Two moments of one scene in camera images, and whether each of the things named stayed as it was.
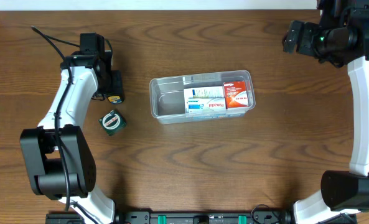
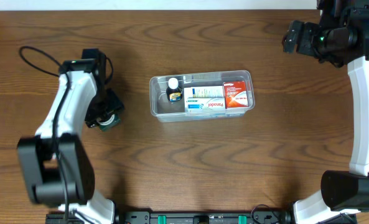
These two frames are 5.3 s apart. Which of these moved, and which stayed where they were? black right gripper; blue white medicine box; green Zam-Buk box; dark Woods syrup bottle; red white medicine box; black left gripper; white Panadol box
Moved: dark Woods syrup bottle; black left gripper; green Zam-Buk box
Stayed: blue white medicine box; white Panadol box; red white medicine box; black right gripper
